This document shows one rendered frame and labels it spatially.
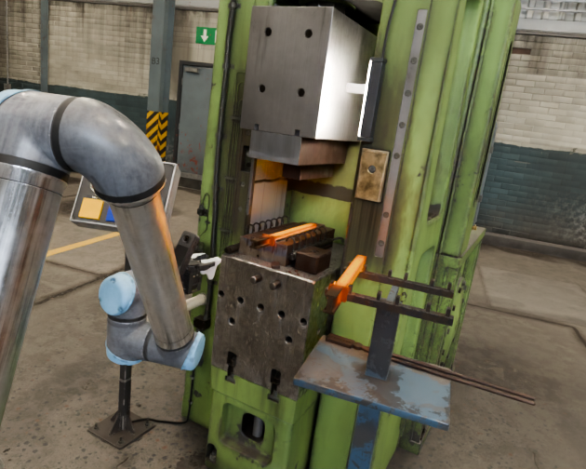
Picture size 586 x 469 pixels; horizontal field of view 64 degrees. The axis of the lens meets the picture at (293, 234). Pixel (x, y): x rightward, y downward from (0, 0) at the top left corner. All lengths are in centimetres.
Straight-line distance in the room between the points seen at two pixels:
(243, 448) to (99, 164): 149
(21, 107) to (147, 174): 20
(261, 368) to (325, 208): 75
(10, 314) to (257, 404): 120
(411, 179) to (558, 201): 611
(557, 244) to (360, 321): 618
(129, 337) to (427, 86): 114
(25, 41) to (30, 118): 996
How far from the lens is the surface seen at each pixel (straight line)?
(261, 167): 190
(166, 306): 99
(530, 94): 753
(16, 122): 82
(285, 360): 170
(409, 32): 165
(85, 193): 191
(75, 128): 76
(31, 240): 80
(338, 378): 133
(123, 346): 119
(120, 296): 113
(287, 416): 180
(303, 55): 161
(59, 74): 1019
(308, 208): 212
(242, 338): 177
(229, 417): 203
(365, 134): 161
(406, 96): 162
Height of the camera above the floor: 142
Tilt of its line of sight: 14 degrees down
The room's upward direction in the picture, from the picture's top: 8 degrees clockwise
